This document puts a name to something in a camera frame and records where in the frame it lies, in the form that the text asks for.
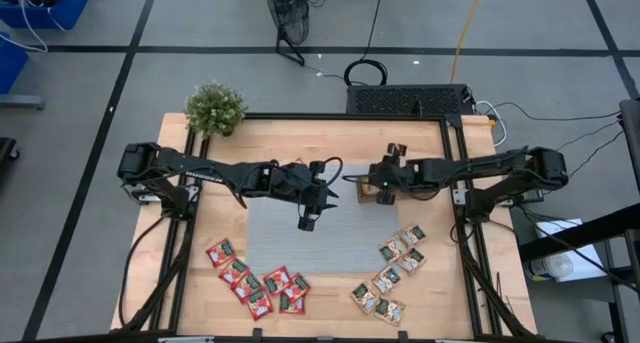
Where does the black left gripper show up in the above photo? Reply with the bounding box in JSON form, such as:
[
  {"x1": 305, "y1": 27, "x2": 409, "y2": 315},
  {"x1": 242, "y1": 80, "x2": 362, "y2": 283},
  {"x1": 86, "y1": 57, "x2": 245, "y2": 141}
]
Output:
[{"x1": 272, "y1": 162, "x2": 341, "y2": 232}]

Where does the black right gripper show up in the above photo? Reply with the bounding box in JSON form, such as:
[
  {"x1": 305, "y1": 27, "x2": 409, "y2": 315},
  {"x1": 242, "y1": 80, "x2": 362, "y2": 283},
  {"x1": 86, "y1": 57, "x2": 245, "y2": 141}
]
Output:
[{"x1": 377, "y1": 142, "x2": 420, "y2": 206}]

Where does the beige vanilla cinnamon tea packet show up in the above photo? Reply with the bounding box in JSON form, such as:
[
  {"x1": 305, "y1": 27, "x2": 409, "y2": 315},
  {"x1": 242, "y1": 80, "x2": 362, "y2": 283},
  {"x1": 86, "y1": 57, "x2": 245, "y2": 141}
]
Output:
[
  {"x1": 373, "y1": 297, "x2": 407, "y2": 327},
  {"x1": 398, "y1": 223, "x2": 428, "y2": 248},
  {"x1": 371, "y1": 265, "x2": 403, "y2": 297},
  {"x1": 349, "y1": 281, "x2": 381, "y2": 315},
  {"x1": 378, "y1": 235, "x2": 409, "y2": 263},
  {"x1": 394, "y1": 247, "x2": 428, "y2": 276}
]

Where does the grey woven placemat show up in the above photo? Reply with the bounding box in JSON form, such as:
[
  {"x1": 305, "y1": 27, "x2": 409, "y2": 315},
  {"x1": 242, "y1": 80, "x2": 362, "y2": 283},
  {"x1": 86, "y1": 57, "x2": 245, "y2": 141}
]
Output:
[{"x1": 246, "y1": 163, "x2": 402, "y2": 277}]

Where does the black perforated computer case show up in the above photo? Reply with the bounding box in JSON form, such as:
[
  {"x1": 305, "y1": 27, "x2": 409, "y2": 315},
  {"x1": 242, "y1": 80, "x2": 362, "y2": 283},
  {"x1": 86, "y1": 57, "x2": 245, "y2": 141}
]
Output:
[{"x1": 346, "y1": 83, "x2": 475, "y2": 117}]

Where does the green plant in black pot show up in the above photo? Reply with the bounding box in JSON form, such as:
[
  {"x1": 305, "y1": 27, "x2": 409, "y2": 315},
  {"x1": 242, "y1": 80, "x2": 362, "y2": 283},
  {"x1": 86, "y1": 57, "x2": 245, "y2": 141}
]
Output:
[{"x1": 184, "y1": 81, "x2": 250, "y2": 139}]

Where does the clear plastic bottle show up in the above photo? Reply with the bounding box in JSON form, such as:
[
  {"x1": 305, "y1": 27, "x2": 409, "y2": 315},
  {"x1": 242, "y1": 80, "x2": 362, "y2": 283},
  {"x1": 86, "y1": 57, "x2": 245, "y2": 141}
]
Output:
[{"x1": 523, "y1": 254, "x2": 575, "y2": 283}]

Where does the black floor fan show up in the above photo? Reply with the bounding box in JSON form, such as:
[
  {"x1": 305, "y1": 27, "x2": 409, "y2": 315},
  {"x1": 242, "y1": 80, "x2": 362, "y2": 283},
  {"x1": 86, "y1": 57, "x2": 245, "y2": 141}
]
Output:
[{"x1": 263, "y1": 0, "x2": 312, "y2": 68}]

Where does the white paper sheet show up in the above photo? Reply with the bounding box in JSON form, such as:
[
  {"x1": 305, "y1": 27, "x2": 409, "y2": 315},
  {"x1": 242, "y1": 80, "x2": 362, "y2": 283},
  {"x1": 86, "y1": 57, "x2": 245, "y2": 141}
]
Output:
[{"x1": 533, "y1": 217, "x2": 607, "y2": 283}]

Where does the black metal cart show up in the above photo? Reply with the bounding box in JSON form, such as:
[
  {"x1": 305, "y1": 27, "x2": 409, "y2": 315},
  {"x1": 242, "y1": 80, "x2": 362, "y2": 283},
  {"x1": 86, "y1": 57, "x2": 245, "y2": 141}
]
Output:
[{"x1": 518, "y1": 98, "x2": 640, "y2": 343}]

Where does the blue plastic bin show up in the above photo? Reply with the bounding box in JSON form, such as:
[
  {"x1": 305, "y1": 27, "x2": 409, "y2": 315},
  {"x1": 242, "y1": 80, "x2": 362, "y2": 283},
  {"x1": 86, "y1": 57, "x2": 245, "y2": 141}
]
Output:
[
  {"x1": 0, "y1": 0, "x2": 91, "y2": 31},
  {"x1": 0, "y1": 32, "x2": 30, "y2": 95}
]

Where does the grey flat platform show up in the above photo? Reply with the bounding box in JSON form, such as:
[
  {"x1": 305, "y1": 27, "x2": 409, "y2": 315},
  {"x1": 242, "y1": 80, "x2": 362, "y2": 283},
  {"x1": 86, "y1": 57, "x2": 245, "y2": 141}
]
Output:
[{"x1": 0, "y1": 93, "x2": 46, "y2": 111}]

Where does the black caster foot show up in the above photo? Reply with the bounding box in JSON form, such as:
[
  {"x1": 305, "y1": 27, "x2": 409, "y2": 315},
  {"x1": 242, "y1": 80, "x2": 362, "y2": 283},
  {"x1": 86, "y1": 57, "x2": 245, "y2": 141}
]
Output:
[{"x1": 0, "y1": 136, "x2": 21, "y2": 163}]

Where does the black left camera cable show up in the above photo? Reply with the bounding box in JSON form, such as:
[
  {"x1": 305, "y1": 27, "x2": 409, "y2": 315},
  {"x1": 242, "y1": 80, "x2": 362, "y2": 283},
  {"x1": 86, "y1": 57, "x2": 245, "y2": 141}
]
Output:
[{"x1": 319, "y1": 156, "x2": 345, "y2": 188}]

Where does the black aluminium table frame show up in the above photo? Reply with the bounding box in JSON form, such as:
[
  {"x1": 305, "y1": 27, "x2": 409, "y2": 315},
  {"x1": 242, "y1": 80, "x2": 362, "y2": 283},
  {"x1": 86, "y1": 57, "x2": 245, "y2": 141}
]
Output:
[{"x1": 110, "y1": 111, "x2": 539, "y2": 343}]

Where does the white cable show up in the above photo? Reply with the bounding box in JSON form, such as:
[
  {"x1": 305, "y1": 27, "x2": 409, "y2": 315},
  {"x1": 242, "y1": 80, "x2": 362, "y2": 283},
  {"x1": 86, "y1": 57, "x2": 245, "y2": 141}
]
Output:
[
  {"x1": 473, "y1": 100, "x2": 509, "y2": 149},
  {"x1": 0, "y1": 0, "x2": 69, "y2": 54}
]

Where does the yellow power cable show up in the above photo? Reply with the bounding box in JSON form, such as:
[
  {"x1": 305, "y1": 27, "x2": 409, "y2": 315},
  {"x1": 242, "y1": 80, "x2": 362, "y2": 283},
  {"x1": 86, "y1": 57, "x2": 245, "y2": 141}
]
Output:
[{"x1": 449, "y1": 0, "x2": 487, "y2": 85}]

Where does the black coiled cable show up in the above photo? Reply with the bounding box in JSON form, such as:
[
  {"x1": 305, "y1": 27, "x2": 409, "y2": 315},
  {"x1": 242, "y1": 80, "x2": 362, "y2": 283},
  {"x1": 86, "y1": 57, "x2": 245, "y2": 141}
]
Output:
[{"x1": 342, "y1": 0, "x2": 389, "y2": 88}]

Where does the thin black floor cable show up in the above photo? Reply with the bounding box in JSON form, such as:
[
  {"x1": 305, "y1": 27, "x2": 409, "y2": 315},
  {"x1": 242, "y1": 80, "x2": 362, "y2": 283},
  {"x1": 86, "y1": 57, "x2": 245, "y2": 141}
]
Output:
[{"x1": 487, "y1": 101, "x2": 623, "y2": 123}]

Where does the black arm base cable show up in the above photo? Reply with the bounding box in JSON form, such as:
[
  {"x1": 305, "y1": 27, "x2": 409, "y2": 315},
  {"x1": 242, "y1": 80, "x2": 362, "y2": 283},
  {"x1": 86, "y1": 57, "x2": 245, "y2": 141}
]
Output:
[{"x1": 118, "y1": 213, "x2": 174, "y2": 330}]

